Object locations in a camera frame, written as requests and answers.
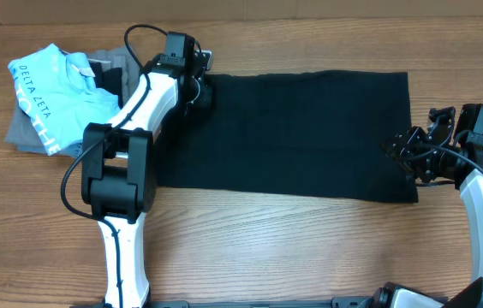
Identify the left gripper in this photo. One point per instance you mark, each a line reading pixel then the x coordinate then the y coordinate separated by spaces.
pixel 206 96

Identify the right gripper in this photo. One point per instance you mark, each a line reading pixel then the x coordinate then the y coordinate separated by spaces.
pixel 409 143

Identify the black t-shirt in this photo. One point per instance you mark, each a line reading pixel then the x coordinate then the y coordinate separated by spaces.
pixel 312 134

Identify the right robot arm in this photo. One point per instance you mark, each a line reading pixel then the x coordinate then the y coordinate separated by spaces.
pixel 457 157

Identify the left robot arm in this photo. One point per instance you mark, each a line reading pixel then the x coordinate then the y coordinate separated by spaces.
pixel 118 178

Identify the black folded garment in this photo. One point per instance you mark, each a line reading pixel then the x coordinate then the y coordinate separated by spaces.
pixel 109 80

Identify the blue denim garment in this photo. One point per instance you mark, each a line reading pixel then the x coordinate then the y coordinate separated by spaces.
pixel 73 150

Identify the light blue printed t-shirt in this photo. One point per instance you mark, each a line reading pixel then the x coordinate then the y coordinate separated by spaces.
pixel 57 91

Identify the grey folded garment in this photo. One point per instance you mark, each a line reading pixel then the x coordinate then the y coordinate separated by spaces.
pixel 24 137

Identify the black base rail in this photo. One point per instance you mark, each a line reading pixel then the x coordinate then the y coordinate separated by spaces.
pixel 337 302

